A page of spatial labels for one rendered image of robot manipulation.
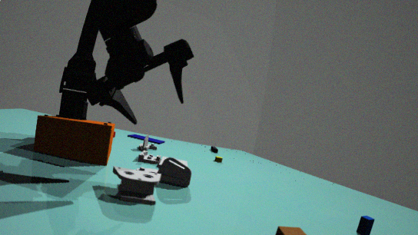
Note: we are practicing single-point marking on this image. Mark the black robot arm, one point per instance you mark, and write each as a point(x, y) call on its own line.
point(126, 63)

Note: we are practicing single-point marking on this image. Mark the blue block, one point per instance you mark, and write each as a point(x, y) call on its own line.
point(365, 225)

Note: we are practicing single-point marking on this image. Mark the dark blue flat bar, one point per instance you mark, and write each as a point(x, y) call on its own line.
point(149, 139)

